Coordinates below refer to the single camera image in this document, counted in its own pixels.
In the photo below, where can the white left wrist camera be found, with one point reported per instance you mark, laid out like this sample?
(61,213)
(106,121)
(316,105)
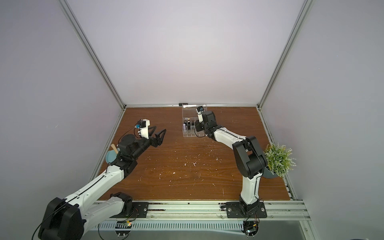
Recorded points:
(143,127)

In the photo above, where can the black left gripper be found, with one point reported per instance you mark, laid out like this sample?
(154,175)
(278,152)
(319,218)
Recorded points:
(155,141)

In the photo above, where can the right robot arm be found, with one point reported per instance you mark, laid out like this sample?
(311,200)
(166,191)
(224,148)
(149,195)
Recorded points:
(250,159)

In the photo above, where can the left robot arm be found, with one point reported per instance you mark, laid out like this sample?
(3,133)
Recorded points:
(73,216)

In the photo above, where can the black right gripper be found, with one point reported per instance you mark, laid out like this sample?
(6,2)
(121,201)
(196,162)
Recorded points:
(198,126)

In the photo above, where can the clear acrylic lipstick organizer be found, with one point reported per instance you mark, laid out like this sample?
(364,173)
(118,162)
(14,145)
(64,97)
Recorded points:
(189,113)

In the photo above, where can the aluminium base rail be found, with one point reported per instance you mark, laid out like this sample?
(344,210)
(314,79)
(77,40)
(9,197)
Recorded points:
(202,215)

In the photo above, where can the green potted plant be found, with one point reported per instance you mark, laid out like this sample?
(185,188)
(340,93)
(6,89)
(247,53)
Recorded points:
(279,161)

